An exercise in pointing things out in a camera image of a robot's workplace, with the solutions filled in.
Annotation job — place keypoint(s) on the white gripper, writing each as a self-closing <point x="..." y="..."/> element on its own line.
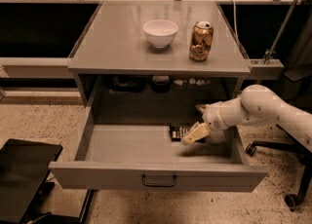
<point x="214" y="116"/>

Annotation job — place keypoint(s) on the rxbar chocolate wrapper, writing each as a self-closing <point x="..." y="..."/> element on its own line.
<point x="177" y="132"/>

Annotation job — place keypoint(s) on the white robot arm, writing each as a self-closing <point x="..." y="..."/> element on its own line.
<point x="255" y="105"/>

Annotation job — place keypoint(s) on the grey open top drawer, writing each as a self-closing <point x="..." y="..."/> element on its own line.
<point x="115" y="150"/>

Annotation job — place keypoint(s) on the grey counter cabinet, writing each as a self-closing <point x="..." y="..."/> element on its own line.
<point x="115" y="42"/>

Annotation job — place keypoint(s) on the gold soda can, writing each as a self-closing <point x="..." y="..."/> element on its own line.
<point x="201" y="40"/>

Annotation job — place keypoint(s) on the white ceramic bowl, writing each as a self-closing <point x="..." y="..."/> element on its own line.
<point x="160" y="33"/>

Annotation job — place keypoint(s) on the black office chair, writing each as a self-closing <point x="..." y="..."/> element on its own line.
<point x="290" y="156"/>

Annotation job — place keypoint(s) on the metal diagonal rod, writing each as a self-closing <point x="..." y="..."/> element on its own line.
<point x="284" y="23"/>

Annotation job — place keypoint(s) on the black tablet screen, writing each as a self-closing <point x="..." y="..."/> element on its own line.
<point x="23" y="170"/>

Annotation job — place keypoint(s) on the black drawer handle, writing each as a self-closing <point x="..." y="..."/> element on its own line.
<point x="159" y="181"/>

